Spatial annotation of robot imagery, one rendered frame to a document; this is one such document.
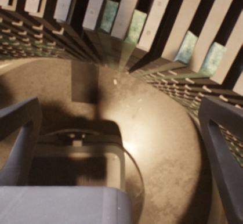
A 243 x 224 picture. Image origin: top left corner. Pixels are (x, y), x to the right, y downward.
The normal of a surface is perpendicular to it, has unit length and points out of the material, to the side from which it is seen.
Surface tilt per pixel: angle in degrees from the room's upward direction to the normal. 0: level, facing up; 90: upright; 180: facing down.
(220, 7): 0
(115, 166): 0
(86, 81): 24
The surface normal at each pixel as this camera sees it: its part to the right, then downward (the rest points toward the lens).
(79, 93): -0.02, 0.50
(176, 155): 0.02, 0.10
